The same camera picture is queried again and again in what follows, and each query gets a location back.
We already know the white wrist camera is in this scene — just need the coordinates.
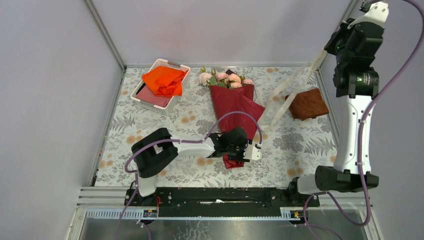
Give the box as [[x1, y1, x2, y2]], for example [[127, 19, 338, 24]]
[[347, 0, 389, 29], [243, 143, 263, 162]]

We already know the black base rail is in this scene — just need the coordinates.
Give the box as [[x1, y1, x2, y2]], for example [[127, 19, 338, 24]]
[[124, 187, 308, 218]]

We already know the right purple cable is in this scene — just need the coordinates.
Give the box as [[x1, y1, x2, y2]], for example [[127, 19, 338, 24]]
[[303, 0, 424, 240]]

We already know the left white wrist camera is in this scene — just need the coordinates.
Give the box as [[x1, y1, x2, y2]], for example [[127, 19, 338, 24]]
[[243, 143, 263, 162]]

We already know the white plastic basket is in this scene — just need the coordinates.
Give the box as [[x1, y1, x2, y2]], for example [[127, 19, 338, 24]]
[[130, 58, 191, 115]]

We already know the floral patterned table mat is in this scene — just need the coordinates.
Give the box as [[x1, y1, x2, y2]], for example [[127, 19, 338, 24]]
[[94, 67, 337, 188]]

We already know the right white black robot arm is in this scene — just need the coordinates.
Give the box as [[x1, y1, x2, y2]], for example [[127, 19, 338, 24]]
[[286, 18, 384, 206]]

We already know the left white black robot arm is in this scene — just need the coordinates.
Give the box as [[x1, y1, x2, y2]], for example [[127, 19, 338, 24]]
[[131, 127, 252, 206]]

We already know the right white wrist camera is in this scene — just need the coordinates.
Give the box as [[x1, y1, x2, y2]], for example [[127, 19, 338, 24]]
[[347, 0, 389, 29]]

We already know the orange folded cloth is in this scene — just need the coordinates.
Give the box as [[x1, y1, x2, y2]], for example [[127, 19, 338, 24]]
[[141, 66, 187, 98]]

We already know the pink fake flower bunch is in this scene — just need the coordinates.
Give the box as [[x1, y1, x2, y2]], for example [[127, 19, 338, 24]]
[[198, 67, 254, 89]]

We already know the pink paper sheet in basket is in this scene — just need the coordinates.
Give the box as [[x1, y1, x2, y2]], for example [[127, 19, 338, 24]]
[[135, 83, 171, 108]]

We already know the dark red wrapping paper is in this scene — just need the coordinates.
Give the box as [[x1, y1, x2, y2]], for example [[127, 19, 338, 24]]
[[208, 85, 265, 169]]

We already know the cream printed ribbon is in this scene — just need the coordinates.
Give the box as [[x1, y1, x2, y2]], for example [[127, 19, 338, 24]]
[[258, 50, 327, 130]]

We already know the brown folded cloth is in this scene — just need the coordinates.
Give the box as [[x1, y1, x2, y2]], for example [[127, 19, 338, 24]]
[[289, 88, 329, 121]]

